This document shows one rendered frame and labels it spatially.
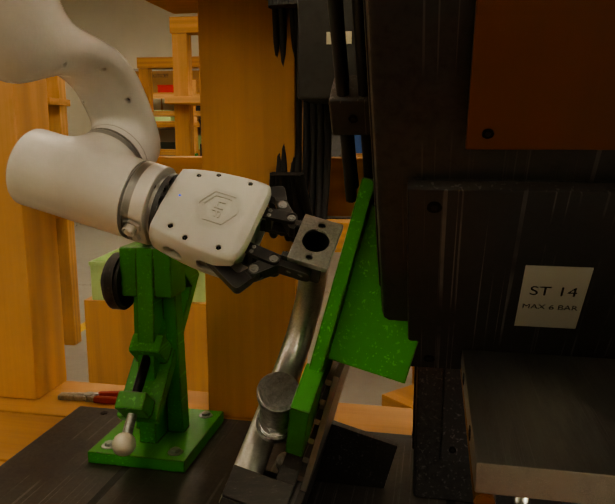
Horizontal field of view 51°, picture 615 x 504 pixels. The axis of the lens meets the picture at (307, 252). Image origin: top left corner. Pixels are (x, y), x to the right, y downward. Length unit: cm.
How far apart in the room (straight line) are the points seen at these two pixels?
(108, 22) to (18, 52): 1106
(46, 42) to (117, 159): 13
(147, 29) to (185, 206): 1080
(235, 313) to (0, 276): 39
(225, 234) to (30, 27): 24
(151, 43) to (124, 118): 1063
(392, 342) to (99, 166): 33
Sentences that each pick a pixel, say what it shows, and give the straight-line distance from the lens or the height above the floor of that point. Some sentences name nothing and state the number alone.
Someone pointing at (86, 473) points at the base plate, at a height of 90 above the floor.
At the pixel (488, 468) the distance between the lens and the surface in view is 38.
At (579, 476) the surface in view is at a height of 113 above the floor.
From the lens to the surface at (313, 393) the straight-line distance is 54.
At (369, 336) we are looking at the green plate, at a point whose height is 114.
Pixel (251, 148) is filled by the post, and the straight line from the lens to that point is 92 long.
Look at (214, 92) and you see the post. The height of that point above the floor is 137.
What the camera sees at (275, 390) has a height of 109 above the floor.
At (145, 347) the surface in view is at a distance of 84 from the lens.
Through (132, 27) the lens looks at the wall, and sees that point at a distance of 1151.
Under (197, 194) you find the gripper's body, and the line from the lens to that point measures 65.
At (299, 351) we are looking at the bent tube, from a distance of 70.
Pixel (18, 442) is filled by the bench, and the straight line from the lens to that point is 103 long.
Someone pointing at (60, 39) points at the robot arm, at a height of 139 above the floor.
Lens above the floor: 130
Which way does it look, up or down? 10 degrees down
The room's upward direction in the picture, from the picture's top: straight up
